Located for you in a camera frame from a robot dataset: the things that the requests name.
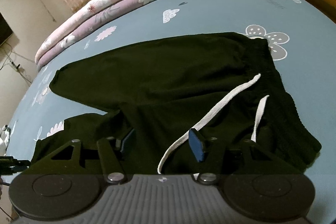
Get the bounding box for blue floral bed sheet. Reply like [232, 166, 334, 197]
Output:
[7, 0, 335, 223]

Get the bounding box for dark television screen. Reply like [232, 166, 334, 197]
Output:
[0, 14, 13, 46]

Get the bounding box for white power strip with cables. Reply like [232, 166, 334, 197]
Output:
[0, 41, 34, 87]

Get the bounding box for black drawstring pants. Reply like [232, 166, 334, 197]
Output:
[31, 31, 322, 175]

